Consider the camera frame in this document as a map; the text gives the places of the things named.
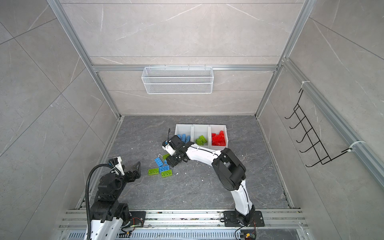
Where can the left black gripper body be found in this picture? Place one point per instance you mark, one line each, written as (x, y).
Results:
(129, 178)

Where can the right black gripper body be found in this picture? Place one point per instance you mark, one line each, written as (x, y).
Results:
(176, 154)

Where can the green lego brick bottom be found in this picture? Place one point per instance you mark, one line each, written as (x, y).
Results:
(166, 173)

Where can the red lego brick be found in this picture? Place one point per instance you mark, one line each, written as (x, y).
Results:
(214, 139)

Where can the white three-compartment bin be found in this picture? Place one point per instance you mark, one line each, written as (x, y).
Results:
(209, 136)

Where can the red arch lego piece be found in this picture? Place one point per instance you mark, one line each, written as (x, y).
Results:
(221, 139)

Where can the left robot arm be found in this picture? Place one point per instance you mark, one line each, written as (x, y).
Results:
(107, 217)

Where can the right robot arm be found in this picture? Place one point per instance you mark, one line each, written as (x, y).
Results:
(228, 168)

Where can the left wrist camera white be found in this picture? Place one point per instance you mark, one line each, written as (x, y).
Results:
(117, 167)

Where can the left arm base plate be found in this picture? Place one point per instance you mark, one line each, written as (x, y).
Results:
(134, 219)

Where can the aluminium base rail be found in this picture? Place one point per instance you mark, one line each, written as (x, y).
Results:
(197, 224)

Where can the white wire mesh basket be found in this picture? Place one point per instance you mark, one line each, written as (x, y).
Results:
(178, 80)

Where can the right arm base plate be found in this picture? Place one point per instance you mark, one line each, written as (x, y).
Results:
(235, 219)

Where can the black wire hook rack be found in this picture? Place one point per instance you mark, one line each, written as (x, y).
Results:
(310, 135)

